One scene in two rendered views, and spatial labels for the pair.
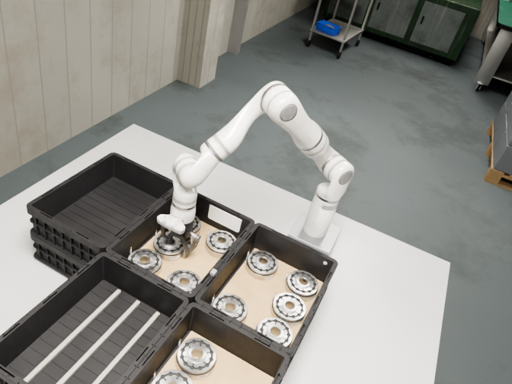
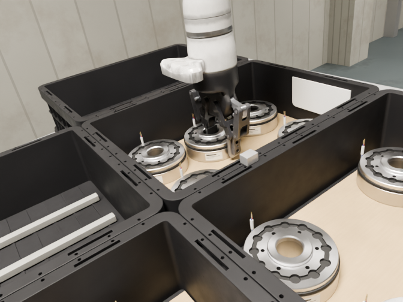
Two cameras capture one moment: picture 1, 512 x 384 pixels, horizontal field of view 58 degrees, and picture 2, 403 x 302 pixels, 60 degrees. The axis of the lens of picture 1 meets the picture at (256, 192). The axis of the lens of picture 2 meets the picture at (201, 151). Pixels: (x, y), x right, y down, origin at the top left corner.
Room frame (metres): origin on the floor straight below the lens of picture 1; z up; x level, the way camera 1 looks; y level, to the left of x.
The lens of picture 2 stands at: (0.59, -0.12, 1.16)
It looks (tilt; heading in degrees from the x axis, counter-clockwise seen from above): 30 degrees down; 41
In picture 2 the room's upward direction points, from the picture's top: 9 degrees counter-clockwise
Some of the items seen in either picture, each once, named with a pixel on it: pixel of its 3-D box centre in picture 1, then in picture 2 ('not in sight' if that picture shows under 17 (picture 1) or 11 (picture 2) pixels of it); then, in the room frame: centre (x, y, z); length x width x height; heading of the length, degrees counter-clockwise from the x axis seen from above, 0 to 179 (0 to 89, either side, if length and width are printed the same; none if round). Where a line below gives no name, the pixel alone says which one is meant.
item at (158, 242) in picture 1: (170, 242); (211, 133); (1.04, 0.23, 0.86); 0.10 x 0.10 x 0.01
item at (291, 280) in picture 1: (302, 283); not in sight; (1.01, -0.21, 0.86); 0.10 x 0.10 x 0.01
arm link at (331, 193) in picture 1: (334, 179); not in sight; (1.35, -0.26, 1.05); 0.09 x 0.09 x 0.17; 40
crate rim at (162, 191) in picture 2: (185, 237); (226, 112); (1.02, 0.18, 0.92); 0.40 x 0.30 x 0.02; 162
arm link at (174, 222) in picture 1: (180, 211); (201, 49); (1.01, 0.20, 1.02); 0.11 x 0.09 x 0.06; 162
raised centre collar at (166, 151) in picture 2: (145, 260); (155, 152); (0.94, 0.28, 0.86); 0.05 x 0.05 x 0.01
